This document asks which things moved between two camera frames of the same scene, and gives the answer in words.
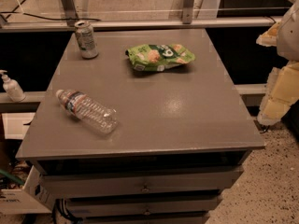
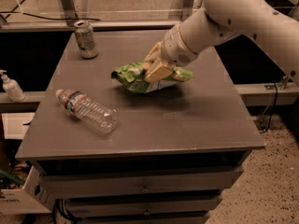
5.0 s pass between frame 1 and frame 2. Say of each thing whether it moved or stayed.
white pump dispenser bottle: stayed
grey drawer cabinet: stayed
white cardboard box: stayed
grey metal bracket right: stayed
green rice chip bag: moved
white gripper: moved
